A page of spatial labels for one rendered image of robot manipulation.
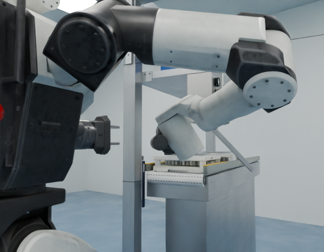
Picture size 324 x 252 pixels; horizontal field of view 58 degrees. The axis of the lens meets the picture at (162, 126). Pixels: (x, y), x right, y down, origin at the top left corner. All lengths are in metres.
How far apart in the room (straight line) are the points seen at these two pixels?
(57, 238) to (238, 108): 0.42
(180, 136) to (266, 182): 3.85
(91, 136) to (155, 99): 4.69
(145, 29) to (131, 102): 0.82
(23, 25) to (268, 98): 0.39
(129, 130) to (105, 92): 5.34
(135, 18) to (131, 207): 0.92
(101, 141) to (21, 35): 0.49
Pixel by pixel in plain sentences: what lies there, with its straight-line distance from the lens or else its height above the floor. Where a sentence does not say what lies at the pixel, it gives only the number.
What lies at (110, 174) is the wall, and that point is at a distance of 6.34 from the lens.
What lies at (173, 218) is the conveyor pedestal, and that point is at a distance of 1.40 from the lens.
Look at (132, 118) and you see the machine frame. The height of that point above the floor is 1.12.
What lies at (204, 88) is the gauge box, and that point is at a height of 1.23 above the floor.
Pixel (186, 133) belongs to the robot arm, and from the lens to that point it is 0.64.
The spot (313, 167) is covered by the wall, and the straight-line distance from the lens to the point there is 4.26.
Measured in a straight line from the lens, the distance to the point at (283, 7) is 1.13.
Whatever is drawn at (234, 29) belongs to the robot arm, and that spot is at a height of 1.17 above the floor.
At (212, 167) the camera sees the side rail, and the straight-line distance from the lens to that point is 1.25.
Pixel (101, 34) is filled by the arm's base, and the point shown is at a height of 1.15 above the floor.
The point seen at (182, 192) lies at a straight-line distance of 1.25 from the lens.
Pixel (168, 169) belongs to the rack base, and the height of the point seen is 0.90.
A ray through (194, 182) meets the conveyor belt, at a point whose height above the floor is 0.86.
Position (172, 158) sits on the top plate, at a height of 0.95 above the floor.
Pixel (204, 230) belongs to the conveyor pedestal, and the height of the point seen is 0.63.
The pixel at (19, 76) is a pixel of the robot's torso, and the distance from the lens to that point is 0.49.
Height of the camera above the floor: 1.00
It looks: 4 degrees up
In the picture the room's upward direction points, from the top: straight up
